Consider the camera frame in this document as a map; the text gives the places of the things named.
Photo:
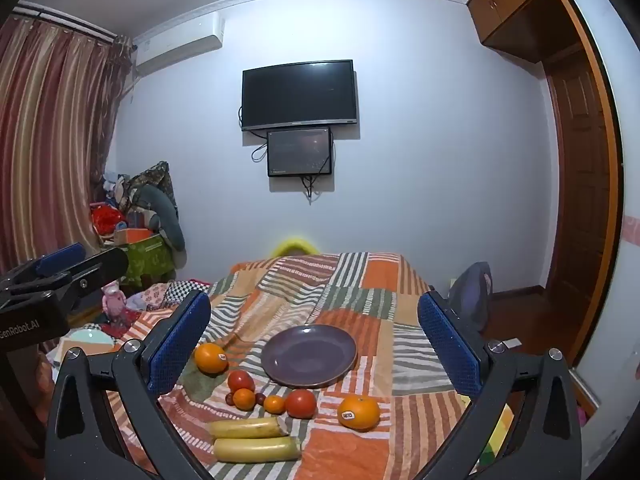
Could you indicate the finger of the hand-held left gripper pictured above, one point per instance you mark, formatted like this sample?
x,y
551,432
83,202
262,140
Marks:
x,y
60,256
97,270

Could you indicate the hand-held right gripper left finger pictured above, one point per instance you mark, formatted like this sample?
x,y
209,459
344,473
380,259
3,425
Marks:
x,y
180,345

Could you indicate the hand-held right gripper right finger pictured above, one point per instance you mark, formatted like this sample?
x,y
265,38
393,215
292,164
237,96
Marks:
x,y
447,345

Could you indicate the large orange with sticker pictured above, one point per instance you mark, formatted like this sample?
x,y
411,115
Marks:
x,y
209,359
361,412

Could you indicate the red tomato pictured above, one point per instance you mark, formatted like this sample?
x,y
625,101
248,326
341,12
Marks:
x,y
241,380
301,403

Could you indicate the yellow banana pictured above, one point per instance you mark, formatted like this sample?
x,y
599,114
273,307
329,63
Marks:
x,y
256,449
247,428

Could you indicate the purple round plate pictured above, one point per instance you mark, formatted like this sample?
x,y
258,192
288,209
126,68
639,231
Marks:
x,y
309,355

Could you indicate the pink toy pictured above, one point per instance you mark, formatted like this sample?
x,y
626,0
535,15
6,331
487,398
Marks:
x,y
113,301

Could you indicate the orange box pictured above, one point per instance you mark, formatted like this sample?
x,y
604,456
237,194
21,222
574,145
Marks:
x,y
134,236

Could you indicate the green patterned box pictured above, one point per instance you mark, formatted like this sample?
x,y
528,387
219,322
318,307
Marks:
x,y
147,262

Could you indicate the red bag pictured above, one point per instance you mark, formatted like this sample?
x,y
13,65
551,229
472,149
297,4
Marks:
x,y
106,219

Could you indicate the checkered cloth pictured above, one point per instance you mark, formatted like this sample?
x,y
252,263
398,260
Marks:
x,y
185,291

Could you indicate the grey backpack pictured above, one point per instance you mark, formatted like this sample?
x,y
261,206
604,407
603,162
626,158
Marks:
x,y
472,295

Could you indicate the floral cloth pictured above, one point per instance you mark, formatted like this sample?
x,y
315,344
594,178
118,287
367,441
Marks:
x,y
150,296

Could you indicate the pale teal round cushion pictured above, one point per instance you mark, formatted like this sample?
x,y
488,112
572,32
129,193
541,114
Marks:
x,y
90,340

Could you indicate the small tangerine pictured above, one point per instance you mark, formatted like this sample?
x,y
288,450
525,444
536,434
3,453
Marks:
x,y
274,404
244,399

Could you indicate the grey plush toy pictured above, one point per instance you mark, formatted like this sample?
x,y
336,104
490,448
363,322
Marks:
x,y
167,215

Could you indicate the dark plum right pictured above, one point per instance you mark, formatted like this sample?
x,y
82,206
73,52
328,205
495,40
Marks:
x,y
260,399

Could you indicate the striped patchwork blanket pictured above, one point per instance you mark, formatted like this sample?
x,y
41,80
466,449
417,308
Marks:
x,y
350,295

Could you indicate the dark patterned cushion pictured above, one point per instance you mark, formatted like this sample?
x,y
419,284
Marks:
x,y
157,175

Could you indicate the striped red curtain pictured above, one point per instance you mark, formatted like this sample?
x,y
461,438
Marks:
x,y
55,135

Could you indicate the yellow rounded object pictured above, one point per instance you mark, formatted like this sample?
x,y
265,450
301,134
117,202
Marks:
x,y
295,244

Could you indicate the brown wooden door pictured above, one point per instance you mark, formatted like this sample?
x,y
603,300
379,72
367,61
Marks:
x,y
577,185

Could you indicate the white air conditioner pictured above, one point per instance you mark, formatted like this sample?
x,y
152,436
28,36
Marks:
x,y
180,45

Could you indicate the wooden overhead cabinet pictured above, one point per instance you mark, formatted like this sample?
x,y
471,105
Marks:
x,y
515,10

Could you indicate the small black wall monitor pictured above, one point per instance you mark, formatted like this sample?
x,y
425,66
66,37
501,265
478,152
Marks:
x,y
300,152

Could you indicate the curtain rail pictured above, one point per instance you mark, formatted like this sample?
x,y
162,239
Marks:
x,y
70,22

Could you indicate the black wall television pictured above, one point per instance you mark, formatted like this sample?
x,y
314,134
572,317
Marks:
x,y
300,92

